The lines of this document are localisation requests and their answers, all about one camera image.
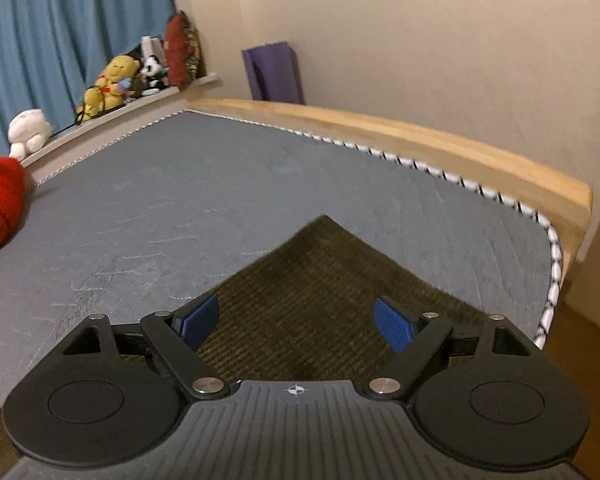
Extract olive corduroy pants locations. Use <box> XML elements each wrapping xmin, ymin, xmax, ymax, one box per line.
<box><xmin>0</xmin><ymin>214</ymin><xmax>596</xmax><ymax>480</ymax></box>

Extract red patterned cushion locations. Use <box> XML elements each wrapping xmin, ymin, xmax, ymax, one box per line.
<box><xmin>162</xmin><ymin>10</ymin><xmax>202</xmax><ymax>90</ymax></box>

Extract white headboard shelf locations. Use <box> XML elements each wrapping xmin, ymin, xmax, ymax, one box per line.
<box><xmin>20</xmin><ymin>75</ymin><xmax>221</xmax><ymax>167</ymax></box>

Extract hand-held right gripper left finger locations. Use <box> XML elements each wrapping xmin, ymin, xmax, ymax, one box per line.
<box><xmin>60</xmin><ymin>292</ymin><xmax>232</xmax><ymax>401</ymax></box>

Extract white plush toy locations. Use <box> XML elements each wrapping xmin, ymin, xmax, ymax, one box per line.
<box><xmin>7</xmin><ymin>108</ymin><xmax>56</xmax><ymax>160</ymax></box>

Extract blue curtain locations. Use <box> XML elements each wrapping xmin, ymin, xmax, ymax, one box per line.
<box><xmin>0</xmin><ymin>0</ymin><xmax>177</xmax><ymax>126</ymax></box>

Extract wooden bed frame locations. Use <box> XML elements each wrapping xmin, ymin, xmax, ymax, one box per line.
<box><xmin>187</xmin><ymin>99</ymin><xmax>593</xmax><ymax>261</ymax></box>

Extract yellow plush toy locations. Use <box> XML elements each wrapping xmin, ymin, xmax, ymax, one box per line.
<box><xmin>77</xmin><ymin>55</ymin><xmax>142</xmax><ymax>122</ymax></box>

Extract purple rolled mat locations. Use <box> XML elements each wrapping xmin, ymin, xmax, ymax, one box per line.
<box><xmin>241</xmin><ymin>42</ymin><xmax>306</xmax><ymax>105</ymax></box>

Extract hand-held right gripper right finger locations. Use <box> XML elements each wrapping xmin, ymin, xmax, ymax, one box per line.
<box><xmin>365</xmin><ymin>297</ymin><xmax>537</xmax><ymax>401</ymax></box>

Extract panda plush toy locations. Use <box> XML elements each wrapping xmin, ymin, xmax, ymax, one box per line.
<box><xmin>139</xmin><ymin>55</ymin><xmax>170</xmax><ymax>97</ymax></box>

